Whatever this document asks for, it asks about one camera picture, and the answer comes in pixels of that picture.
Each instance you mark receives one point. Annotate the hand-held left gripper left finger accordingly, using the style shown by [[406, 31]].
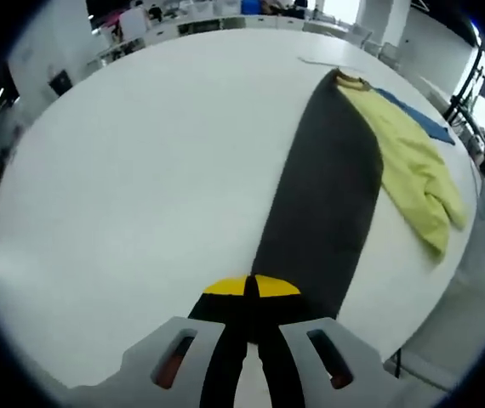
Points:
[[183, 361]]

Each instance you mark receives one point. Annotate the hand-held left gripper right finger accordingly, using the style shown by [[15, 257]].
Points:
[[302, 370]]

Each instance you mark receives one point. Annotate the yellow garment blue grey sleeves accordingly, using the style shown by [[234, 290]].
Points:
[[323, 191]]

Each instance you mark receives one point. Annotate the black waste bin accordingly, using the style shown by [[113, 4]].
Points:
[[60, 83]]

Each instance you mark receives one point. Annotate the white flat perforated strip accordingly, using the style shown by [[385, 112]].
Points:
[[317, 62]]

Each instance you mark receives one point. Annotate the black tripod stand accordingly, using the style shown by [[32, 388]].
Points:
[[466, 89]]

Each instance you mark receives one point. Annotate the white counter row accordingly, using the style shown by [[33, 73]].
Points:
[[208, 25]]

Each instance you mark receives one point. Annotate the white standing panel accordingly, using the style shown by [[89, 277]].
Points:
[[132, 23]]

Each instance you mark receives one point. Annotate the white square pillar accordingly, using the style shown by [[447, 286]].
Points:
[[383, 19]]

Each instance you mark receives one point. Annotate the blue plastic crate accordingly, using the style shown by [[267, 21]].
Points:
[[251, 6]]

